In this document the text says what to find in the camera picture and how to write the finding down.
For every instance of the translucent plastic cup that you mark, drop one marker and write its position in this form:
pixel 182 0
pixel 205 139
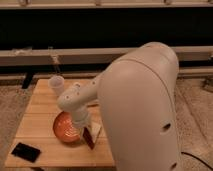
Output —
pixel 56 83

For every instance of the grey metal rail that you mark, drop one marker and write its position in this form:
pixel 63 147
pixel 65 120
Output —
pixel 29 57

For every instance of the black rectangular block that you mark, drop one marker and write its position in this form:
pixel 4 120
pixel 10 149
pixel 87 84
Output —
pixel 26 152

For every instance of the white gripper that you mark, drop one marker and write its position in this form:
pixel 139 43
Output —
pixel 81 119

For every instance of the orange bowl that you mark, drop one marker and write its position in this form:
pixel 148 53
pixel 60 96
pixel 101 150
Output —
pixel 64 130

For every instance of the white sponge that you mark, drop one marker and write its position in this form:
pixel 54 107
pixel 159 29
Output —
pixel 94 129

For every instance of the wooden table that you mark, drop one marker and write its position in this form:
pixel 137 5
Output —
pixel 36 129

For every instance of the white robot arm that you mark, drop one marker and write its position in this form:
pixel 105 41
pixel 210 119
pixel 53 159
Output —
pixel 136 100

